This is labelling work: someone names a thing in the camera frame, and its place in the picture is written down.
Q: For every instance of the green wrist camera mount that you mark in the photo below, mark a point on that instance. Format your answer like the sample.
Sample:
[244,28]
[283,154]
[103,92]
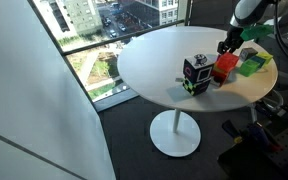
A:
[253,32]

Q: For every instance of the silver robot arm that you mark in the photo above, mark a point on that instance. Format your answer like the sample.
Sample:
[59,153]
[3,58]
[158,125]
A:
[246,14]

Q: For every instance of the yellow-green plastic block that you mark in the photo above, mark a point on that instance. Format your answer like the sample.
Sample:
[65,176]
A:
[266,56]

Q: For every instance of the blue white paper cube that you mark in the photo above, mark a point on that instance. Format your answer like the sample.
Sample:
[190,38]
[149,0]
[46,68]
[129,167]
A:
[197,68]

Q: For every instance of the teal plastic block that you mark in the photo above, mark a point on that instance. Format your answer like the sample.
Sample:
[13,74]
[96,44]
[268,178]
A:
[259,60]

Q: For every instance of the white round table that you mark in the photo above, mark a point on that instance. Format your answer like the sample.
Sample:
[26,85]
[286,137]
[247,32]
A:
[172,67]

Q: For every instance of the grey plastic block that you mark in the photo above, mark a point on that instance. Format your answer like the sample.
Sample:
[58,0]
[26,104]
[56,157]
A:
[247,53]

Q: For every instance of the orange plastic block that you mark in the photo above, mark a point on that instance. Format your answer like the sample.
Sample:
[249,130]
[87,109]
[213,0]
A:
[227,62]

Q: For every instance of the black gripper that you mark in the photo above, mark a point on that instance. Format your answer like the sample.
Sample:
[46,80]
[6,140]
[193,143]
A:
[232,42]

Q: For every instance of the black equipment cart with clamps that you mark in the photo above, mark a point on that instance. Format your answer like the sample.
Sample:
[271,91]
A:
[260,150]

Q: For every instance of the green plastic block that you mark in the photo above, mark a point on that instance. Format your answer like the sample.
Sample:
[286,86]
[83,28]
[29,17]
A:
[248,68]

